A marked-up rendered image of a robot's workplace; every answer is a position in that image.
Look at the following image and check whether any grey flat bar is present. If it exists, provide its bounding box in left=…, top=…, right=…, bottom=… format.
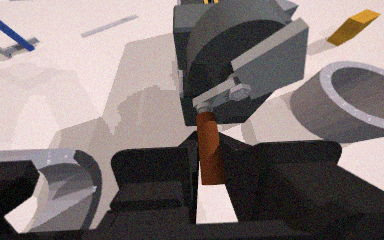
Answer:
left=80, top=15, right=139, bottom=38

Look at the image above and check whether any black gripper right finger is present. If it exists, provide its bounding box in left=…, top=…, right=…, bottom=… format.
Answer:
left=218, top=132, right=342, bottom=221

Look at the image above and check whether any grey hollow cylinder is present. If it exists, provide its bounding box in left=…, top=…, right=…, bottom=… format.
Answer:
left=0, top=148, right=103, bottom=232
left=289, top=61, right=384, bottom=144

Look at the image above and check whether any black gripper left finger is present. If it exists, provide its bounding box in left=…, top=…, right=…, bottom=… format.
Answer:
left=111, top=131, right=199, bottom=224

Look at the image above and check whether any brown-yellow box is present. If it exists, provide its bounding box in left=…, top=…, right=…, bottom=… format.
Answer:
left=327, top=9, right=381, bottom=46

